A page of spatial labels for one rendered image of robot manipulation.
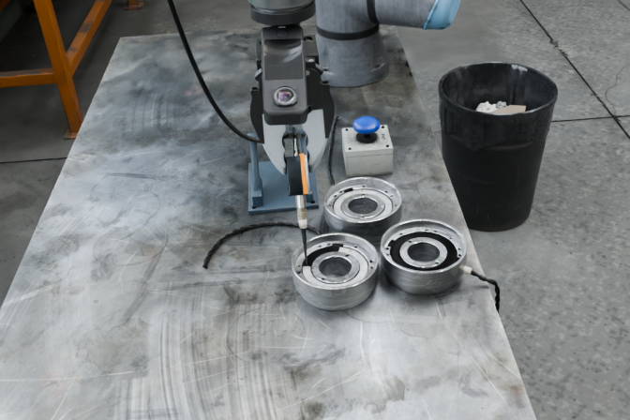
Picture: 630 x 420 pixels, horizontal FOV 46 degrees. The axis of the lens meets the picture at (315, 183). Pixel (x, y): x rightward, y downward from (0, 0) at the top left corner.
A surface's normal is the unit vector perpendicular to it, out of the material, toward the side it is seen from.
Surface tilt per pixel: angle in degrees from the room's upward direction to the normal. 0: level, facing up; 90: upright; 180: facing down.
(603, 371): 0
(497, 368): 0
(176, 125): 0
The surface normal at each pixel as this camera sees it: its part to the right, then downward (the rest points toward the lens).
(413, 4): -0.34, 0.61
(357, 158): 0.04, 0.56
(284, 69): 0.03, -0.46
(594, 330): -0.06, -0.83
